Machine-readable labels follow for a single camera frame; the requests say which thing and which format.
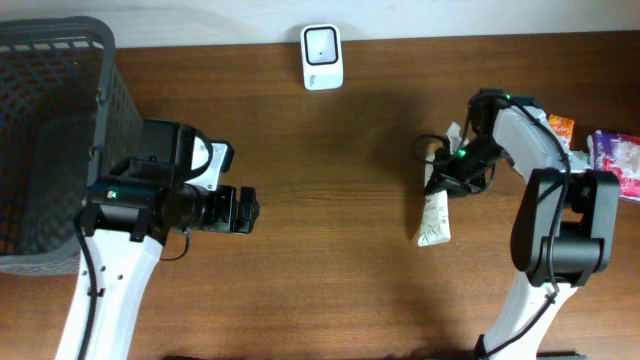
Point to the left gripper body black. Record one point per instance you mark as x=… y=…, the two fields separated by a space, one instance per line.
x=219 y=209

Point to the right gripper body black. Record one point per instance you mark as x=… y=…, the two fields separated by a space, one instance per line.
x=469 y=164

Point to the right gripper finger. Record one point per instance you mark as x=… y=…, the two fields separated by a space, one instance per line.
x=437 y=183
x=458 y=189

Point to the white tube wooden cap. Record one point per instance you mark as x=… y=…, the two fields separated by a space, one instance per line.
x=435 y=224

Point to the orange tissue pack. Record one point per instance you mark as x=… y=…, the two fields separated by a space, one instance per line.
x=563 y=127

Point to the teal snack pouch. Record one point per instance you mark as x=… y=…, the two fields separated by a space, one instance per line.
x=579 y=161

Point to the pink purple pad pack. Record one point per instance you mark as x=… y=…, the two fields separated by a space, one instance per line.
x=617 y=153

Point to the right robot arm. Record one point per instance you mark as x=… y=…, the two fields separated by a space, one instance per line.
x=564 y=229

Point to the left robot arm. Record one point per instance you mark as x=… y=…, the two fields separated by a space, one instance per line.
x=170 y=185

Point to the white barcode scanner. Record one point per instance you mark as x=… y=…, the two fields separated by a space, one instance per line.
x=322 y=59

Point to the grey plastic mesh basket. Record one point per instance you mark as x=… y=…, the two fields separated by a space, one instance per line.
x=66 y=118

